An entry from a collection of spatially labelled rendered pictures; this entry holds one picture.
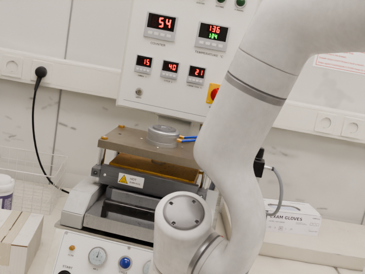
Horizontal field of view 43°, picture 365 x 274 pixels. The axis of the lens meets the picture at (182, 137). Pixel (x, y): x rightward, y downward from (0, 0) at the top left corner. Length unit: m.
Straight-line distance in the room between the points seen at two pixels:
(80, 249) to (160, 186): 0.22
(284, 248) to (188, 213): 0.89
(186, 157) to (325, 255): 0.69
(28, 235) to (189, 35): 0.64
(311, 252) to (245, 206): 0.94
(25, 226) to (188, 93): 0.54
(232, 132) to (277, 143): 1.13
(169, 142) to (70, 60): 0.68
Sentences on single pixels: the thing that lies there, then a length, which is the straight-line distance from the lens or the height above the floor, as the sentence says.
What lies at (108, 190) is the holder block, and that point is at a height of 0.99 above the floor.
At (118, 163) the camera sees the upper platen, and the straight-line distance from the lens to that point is 1.11.
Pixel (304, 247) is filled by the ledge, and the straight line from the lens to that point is 1.57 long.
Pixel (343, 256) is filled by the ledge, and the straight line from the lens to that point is 1.61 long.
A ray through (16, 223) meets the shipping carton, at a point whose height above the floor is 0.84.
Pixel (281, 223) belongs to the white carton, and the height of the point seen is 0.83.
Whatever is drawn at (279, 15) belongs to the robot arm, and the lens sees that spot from 0.60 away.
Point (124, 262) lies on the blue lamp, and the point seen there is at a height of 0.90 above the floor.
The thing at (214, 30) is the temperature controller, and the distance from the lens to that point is 1.23.
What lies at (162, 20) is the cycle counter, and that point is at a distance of 1.25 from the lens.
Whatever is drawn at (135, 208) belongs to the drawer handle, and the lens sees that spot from 1.01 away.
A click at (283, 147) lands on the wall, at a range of 1.76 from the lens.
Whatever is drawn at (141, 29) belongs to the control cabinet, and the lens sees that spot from 1.27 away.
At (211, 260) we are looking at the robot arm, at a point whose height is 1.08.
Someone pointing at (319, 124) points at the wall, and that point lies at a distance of 1.71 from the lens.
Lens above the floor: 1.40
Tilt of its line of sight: 13 degrees down
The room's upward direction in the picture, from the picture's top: 11 degrees clockwise
